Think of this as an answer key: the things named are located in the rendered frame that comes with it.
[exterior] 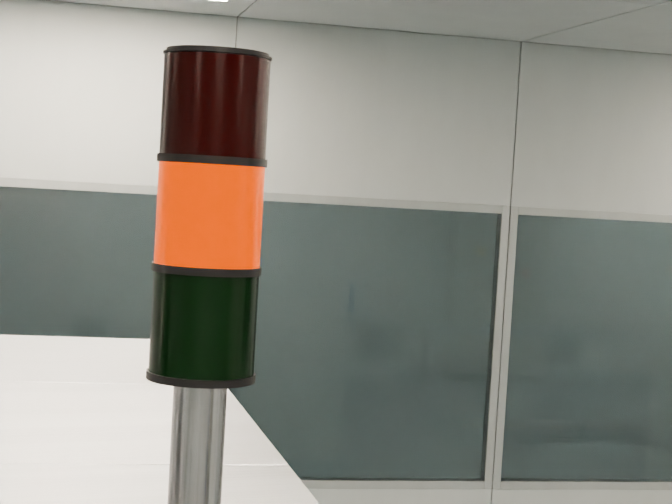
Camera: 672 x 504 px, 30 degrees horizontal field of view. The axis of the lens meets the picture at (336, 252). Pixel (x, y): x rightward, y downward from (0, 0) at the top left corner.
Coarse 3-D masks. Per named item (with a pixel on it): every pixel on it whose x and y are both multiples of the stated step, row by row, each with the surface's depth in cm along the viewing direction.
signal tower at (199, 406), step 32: (160, 160) 57; (192, 160) 55; (224, 160) 55; (256, 160) 56; (192, 384) 56; (224, 384) 56; (192, 416) 57; (224, 416) 58; (192, 448) 57; (192, 480) 57
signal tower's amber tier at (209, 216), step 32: (160, 192) 57; (192, 192) 56; (224, 192) 56; (256, 192) 57; (160, 224) 57; (192, 224) 56; (224, 224) 56; (256, 224) 57; (160, 256) 57; (192, 256) 56; (224, 256) 56; (256, 256) 57
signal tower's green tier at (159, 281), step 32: (160, 288) 57; (192, 288) 56; (224, 288) 56; (256, 288) 58; (160, 320) 57; (192, 320) 56; (224, 320) 56; (256, 320) 58; (160, 352) 57; (192, 352) 56; (224, 352) 56
